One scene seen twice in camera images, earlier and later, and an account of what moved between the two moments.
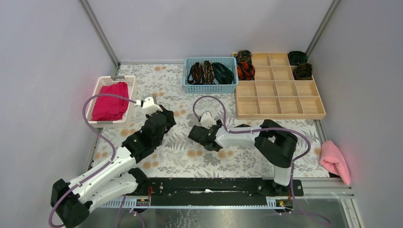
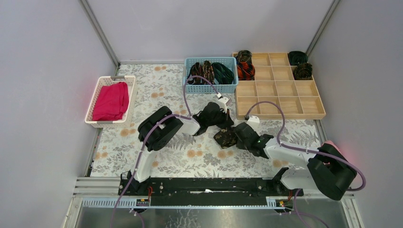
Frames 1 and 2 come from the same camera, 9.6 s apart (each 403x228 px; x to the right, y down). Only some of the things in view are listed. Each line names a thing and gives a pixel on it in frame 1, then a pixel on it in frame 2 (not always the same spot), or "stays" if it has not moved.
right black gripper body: (218, 122) → (243, 146)
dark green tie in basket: (222, 74) stays
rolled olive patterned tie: (303, 71) stays
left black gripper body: (164, 117) → (218, 114)
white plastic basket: (107, 111) stays
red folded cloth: (108, 108) stays
